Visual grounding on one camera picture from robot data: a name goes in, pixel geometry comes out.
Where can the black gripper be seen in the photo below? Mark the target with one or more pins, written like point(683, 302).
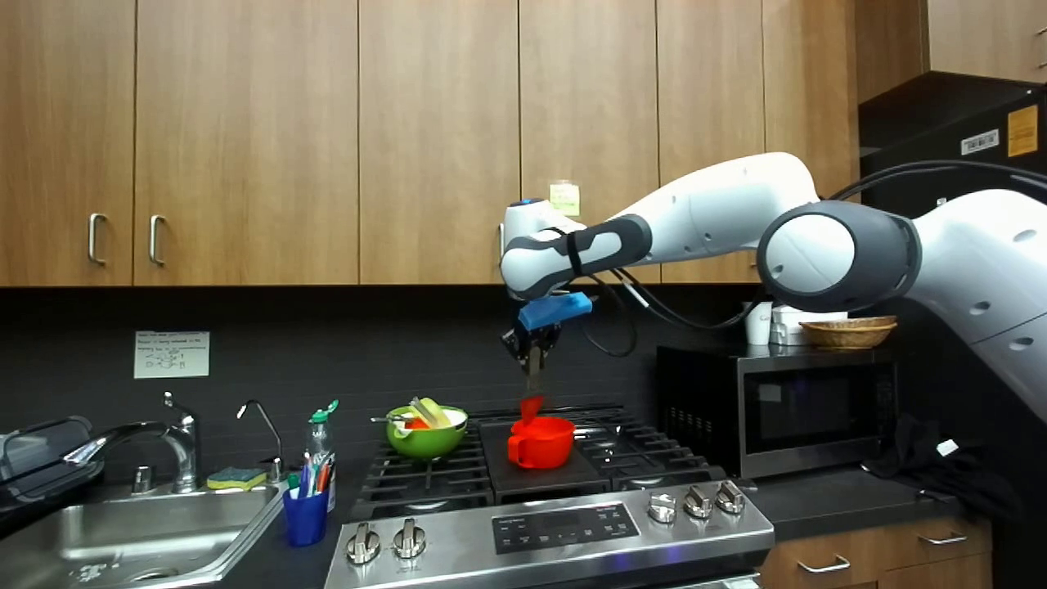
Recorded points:
point(529, 348)

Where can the wooden handled kitchen utensil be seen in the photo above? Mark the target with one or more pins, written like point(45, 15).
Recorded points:
point(533, 396)

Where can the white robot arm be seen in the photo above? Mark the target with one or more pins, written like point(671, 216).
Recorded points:
point(977, 264)

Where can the green bowl with food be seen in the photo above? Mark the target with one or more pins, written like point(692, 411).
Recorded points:
point(428, 429)

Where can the chrome kitchen faucet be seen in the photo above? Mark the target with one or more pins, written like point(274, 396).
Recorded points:
point(183, 437)

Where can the yellow sticky note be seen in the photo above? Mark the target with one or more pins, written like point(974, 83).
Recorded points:
point(564, 196)

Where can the stainless steel stove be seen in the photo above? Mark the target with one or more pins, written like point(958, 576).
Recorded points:
point(634, 509)

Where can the green top spray bottle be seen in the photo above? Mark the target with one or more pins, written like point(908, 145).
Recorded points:
point(320, 423)

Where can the white cups on microwave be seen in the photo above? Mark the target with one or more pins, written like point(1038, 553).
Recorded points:
point(774, 326)

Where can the black microwave oven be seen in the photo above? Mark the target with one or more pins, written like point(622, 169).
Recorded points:
point(777, 414)

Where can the blue cup with pens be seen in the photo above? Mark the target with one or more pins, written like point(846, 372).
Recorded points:
point(309, 502)

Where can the small curved faucet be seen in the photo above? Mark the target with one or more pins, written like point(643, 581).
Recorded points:
point(275, 451)

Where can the wicker basket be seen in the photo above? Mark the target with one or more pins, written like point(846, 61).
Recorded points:
point(849, 334)

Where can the green yellow sponge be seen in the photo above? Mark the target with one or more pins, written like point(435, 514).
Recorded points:
point(236, 478)

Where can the stainless steel sink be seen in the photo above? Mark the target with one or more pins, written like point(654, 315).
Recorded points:
point(165, 542)

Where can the black cloth on counter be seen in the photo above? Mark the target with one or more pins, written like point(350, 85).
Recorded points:
point(930, 457)

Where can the black dish rack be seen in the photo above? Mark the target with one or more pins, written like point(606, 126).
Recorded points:
point(34, 461)

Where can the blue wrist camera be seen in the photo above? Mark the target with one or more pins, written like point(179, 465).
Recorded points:
point(556, 309)

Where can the white wall label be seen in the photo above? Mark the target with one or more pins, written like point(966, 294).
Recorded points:
point(171, 353)

